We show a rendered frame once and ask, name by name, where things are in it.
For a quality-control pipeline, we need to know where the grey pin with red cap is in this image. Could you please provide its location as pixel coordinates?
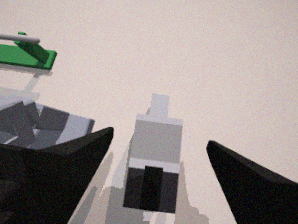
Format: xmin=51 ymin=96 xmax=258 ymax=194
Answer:
xmin=0 ymin=32 xmax=40 ymax=44

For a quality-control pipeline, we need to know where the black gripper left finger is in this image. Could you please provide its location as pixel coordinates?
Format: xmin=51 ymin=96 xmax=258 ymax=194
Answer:
xmin=0 ymin=127 xmax=114 ymax=224

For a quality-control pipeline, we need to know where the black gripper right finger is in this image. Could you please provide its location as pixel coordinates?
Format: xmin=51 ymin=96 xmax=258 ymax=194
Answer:
xmin=206 ymin=141 xmax=298 ymax=224

